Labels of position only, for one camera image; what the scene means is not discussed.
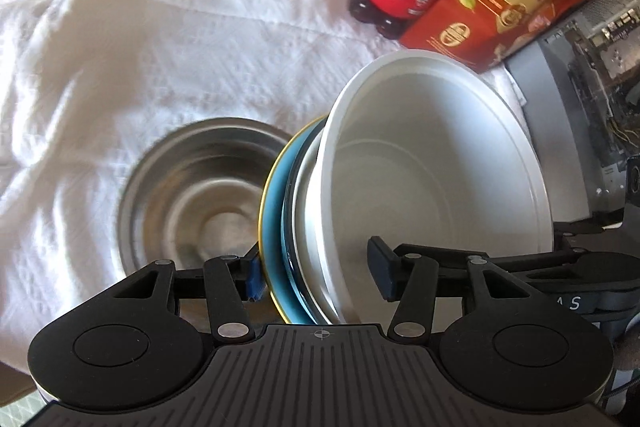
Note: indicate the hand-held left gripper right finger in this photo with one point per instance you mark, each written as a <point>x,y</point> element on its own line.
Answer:
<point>382,272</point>

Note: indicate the grey open computer case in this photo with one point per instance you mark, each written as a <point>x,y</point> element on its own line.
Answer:
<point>565,107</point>

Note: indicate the plain white bowl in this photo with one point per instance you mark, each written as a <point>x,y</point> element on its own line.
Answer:
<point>440,157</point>

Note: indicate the blue bowl with white interior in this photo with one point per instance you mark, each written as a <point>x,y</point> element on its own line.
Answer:
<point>275,227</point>

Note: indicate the white textured cloth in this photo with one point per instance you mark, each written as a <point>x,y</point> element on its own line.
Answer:
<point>125,57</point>

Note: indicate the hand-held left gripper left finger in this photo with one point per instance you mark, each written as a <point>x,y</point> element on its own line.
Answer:
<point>254,282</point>

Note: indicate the white gold-rimmed bowl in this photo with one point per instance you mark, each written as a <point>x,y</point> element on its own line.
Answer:
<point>260,212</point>

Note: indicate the stainless steel bowl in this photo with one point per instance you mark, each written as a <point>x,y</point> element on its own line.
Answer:
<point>200,187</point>

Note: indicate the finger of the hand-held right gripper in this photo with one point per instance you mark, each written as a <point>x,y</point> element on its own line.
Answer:
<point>550,259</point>
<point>585,228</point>

